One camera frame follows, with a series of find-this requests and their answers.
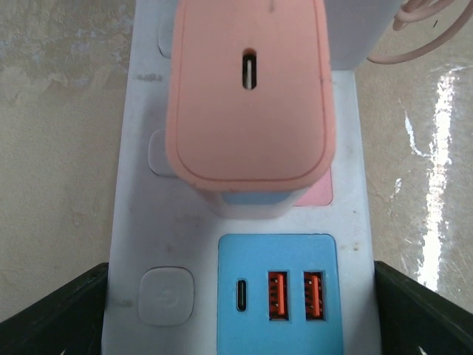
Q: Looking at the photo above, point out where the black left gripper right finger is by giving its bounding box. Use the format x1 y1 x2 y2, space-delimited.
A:
375 261 472 355

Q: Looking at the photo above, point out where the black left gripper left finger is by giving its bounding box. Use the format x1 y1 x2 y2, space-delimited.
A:
1 263 108 354

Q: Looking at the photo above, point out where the white power strip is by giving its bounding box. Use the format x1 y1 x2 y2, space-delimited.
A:
101 1 381 354

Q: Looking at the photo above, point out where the pink rectangular adapter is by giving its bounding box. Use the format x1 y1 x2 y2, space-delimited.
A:
166 1 336 219

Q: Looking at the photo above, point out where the white usb charger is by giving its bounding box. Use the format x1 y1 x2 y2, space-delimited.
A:
324 0 403 70

